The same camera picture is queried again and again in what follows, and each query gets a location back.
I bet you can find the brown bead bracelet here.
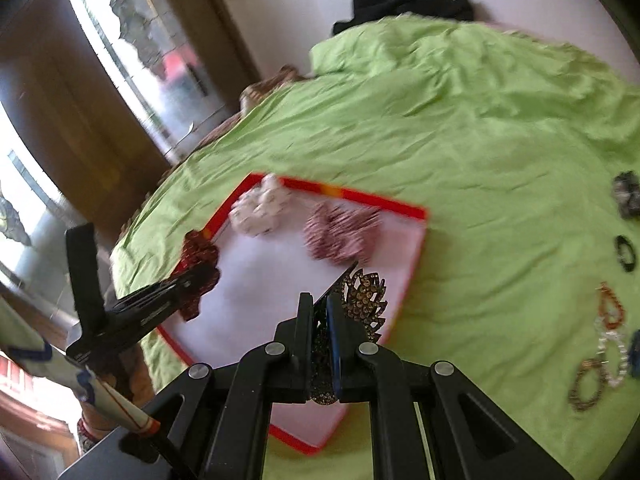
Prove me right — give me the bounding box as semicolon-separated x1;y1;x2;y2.
569;357;608;412

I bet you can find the orange bead bracelet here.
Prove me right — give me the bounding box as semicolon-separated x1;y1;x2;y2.
597;282;628;333

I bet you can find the black cloth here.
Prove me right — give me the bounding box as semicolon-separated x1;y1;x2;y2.
332;0;476;36

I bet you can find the gold ornate hair clip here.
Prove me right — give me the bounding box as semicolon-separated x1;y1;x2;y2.
310;267;388;406

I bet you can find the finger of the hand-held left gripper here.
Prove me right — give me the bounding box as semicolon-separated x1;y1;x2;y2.
105;262;221;336

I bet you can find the green bed sheet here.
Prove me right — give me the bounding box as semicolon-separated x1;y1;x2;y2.
110;15;640;480

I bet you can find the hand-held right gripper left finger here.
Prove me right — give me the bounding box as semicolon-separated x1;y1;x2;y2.
122;291;317;480

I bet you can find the maroon and white scrunchie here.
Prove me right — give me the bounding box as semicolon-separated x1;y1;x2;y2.
304;201;383;265

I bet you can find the white stick with orange band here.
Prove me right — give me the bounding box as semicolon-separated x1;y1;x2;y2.
0;345;161;436

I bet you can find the small black ring scrunchie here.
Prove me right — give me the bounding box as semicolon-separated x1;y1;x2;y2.
614;234;640;273

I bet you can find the clear bead bracelet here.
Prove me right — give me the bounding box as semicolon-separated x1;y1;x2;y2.
592;317;631;388

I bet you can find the black sheer scrunchie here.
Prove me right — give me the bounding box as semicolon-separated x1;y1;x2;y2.
612;171;640;220

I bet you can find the wooden door frame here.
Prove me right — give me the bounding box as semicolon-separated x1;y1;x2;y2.
0;0;171;246

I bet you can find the glass window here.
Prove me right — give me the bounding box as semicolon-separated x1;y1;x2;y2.
60;0;221;161

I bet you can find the white tray with red border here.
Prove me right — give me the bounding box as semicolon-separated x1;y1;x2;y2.
157;172;430;456

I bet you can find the white patterned scrunchie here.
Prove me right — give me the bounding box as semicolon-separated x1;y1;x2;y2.
229;174;290;237

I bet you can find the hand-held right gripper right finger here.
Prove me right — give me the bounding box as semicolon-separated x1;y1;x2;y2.
326;294;576;480

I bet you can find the dark red scrunchie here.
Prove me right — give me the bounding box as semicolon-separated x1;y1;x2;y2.
172;230;221;322

